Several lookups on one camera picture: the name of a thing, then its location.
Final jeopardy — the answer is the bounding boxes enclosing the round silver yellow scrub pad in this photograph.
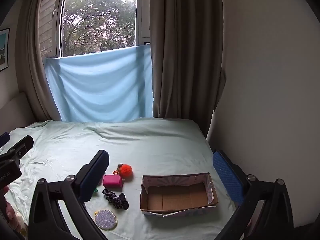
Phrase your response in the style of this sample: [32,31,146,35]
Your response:
[94,210,118,230]

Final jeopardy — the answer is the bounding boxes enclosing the cardboard box with patterned wrap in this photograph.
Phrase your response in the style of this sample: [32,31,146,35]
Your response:
[140,172,219,217]

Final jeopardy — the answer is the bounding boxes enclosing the beige headboard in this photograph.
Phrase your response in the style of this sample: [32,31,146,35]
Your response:
[0,93,36,134]

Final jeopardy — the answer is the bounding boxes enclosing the pale green bed sheet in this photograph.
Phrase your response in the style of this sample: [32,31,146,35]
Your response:
[1,118,235,239]

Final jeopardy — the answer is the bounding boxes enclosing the person's left hand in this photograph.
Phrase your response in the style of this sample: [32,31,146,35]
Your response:
[1,186,22,233]

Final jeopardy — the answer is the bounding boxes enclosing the orange fluffy pompom toy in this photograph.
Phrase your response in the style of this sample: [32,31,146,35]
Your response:
[113,164,133,180]

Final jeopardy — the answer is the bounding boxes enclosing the pink coin pouch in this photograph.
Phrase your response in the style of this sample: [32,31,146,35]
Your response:
[103,174,123,189]

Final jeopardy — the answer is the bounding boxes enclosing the light blue hanging cloth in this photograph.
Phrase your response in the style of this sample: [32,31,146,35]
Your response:
[44,45,153,122]

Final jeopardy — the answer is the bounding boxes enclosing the brown right curtain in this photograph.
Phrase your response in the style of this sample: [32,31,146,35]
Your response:
[150,0,225,135]

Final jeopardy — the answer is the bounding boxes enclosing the brown curtain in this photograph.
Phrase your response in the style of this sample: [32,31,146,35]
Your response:
[150,0,225,135]
[15,0,61,121]

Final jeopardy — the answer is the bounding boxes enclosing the brown left curtain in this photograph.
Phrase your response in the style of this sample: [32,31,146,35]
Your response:
[15,0,61,121]

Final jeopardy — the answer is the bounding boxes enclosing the window with white frame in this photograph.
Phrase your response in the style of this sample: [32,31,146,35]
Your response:
[39,0,150,57]

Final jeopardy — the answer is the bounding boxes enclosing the black patterned scarf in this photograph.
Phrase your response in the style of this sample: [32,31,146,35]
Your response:
[102,189,129,210]

